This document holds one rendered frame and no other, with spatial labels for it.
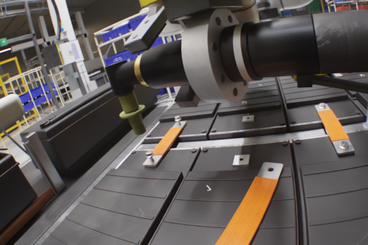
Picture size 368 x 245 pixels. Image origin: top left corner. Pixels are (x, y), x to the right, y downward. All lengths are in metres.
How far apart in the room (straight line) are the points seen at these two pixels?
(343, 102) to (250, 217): 0.31
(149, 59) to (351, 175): 0.25
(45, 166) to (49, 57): 2.47
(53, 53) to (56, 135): 2.47
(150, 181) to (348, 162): 0.25
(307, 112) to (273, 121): 0.07
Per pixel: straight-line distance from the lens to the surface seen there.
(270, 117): 0.40
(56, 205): 0.39
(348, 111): 0.41
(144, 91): 0.62
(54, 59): 2.82
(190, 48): 0.16
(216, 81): 0.15
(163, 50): 0.21
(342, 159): 0.27
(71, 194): 0.39
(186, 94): 0.24
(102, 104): 0.48
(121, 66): 0.28
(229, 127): 0.38
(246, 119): 0.40
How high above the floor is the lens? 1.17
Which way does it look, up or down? 19 degrees down
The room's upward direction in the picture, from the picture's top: 17 degrees counter-clockwise
